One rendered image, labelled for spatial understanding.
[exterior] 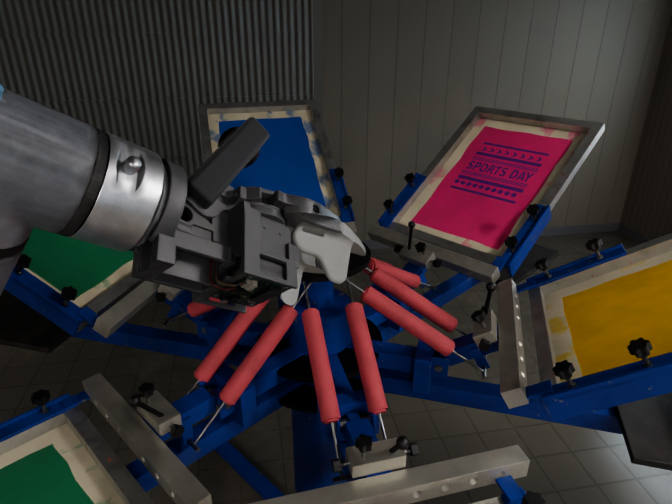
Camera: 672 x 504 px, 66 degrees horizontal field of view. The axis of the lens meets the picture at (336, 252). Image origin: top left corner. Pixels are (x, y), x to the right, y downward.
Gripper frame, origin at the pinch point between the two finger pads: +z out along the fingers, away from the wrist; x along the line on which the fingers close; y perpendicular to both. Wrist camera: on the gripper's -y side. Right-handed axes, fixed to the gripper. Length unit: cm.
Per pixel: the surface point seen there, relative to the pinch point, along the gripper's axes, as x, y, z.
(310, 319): -63, -22, 57
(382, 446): -47, 11, 62
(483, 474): -33, 19, 78
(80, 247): -136, -63, 21
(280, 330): -71, -21, 53
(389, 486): -45, 20, 60
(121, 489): -92, 16, 23
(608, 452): -62, 9, 254
